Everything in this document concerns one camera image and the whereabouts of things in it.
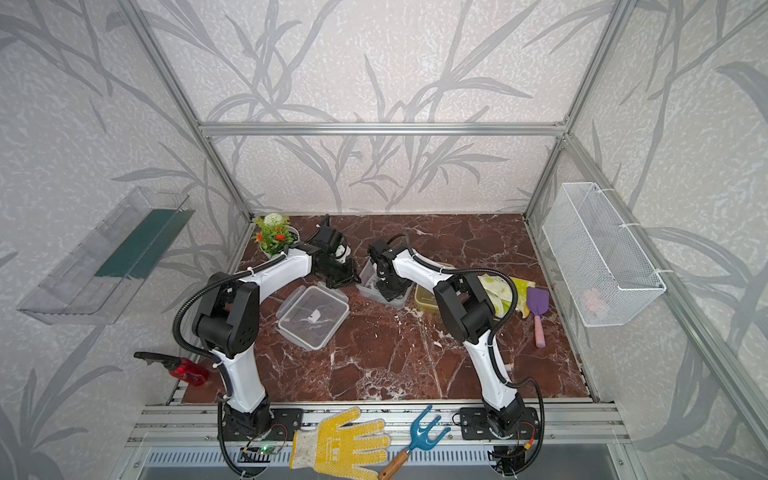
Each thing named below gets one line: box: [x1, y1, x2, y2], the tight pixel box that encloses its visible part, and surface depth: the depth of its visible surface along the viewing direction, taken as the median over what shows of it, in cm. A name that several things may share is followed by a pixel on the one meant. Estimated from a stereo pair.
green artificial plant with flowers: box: [251, 212, 295, 256], surface depth 95 cm
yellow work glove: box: [290, 407, 391, 480], surface depth 71 cm
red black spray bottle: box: [133, 351, 210, 387], surface depth 74 cm
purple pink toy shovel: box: [527, 287, 550, 349], surface depth 96 cm
